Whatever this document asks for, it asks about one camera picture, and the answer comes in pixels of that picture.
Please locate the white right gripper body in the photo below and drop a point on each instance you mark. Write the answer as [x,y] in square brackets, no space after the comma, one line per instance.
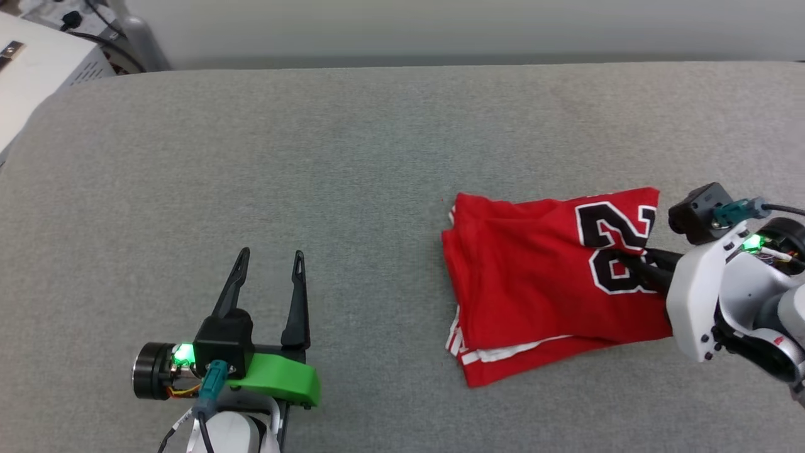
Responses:
[692,296]

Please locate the grey metal stand leg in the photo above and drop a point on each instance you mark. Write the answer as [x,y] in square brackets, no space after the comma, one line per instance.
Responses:
[144,38]

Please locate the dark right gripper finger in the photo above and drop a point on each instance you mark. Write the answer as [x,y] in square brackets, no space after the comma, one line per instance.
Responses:
[654,277]
[665,258]

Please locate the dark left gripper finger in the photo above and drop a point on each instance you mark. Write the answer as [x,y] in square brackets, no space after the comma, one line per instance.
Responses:
[297,314]
[234,283]

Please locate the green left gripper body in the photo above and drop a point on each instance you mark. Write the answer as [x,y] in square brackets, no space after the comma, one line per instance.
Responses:
[283,377]

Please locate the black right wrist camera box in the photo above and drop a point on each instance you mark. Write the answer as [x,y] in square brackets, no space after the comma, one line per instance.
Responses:
[698,211]

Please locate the red and white basketball jersey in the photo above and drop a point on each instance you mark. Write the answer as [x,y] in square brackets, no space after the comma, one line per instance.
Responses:
[522,283]

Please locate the white metal appliance box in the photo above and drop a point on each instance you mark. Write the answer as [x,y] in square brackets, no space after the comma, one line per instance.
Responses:
[44,75]

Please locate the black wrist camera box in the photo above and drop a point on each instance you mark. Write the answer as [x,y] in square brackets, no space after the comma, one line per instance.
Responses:
[698,211]
[223,340]

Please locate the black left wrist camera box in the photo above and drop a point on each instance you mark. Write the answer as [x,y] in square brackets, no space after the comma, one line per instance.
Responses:
[223,340]

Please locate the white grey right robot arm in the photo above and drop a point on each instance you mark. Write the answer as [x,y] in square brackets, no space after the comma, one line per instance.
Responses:
[748,296]

